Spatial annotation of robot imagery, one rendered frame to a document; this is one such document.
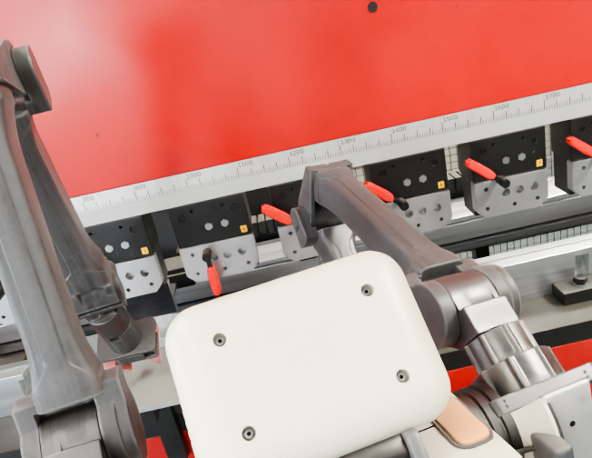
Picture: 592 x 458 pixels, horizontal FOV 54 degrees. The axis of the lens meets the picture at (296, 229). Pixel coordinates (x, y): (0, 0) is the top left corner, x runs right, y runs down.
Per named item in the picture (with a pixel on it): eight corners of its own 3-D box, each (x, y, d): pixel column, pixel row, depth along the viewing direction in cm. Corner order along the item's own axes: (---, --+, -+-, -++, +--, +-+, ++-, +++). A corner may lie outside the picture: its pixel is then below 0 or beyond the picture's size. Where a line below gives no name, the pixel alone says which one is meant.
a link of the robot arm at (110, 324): (83, 327, 90) (119, 313, 90) (78, 292, 94) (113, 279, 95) (102, 347, 95) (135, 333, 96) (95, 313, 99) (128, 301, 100)
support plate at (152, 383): (87, 424, 101) (85, 420, 100) (116, 341, 125) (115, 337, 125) (189, 402, 101) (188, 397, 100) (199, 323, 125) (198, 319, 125)
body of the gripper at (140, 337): (102, 333, 104) (83, 313, 98) (157, 321, 104) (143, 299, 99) (101, 367, 100) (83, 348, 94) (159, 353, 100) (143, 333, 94)
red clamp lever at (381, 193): (368, 182, 110) (410, 204, 112) (363, 176, 113) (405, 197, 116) (363, 190, 110) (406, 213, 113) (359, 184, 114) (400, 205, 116)
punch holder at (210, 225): (189, 284, 119) (166, 210, 112) (192, 266, 126) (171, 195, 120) (261, 268, 119) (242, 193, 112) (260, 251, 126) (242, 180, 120)
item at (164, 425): (163, 498, 111) (129, 408, 103) (172, 443, 124) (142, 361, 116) (184, 492, 111) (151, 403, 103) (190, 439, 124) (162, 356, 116)
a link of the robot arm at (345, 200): (289, 154, 96) (343, 144, 99) (290, 226, 103) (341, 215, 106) (450, 308, 60) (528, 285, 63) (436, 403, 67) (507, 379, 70)
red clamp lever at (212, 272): (213, 298, 116) (201, 254, 112) (214, 289, 119) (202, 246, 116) (222, 296, 116) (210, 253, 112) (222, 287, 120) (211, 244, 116)
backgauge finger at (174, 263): (138, 328, 130) (131, 308, 128) (153, 275, 154) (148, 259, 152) (191, 316, 130) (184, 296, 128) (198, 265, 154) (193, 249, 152)
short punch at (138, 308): (133, 331, 125) (120, 293, 122) (135, 325, 127) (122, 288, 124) (180, 321, 125) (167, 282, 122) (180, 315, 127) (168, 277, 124)
